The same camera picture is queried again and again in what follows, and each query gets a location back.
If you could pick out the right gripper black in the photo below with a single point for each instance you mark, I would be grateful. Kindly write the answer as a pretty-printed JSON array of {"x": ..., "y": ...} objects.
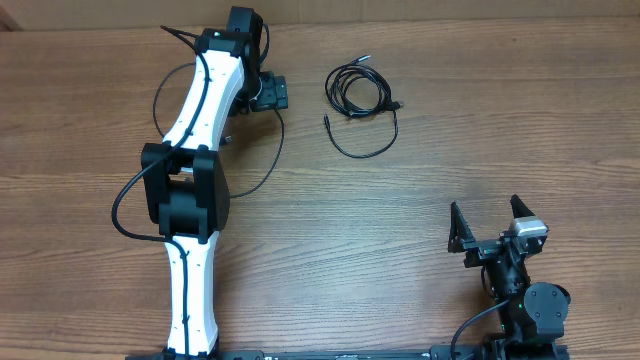
[{"x": 481, "y": 249}]

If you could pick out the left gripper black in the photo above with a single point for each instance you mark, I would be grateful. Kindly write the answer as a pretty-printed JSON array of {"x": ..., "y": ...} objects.
[{"x": 274, "y": 91}]

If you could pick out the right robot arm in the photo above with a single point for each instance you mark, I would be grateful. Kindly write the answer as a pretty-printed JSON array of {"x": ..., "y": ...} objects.
[{"x": 532, "y": 315}]

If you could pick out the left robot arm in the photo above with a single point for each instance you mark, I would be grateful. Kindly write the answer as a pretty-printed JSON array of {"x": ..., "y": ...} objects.
[{"x": 186, "y": 190}]

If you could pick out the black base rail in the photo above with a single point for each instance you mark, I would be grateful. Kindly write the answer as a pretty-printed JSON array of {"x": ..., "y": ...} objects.
[{"x": 436, "y": 352}]

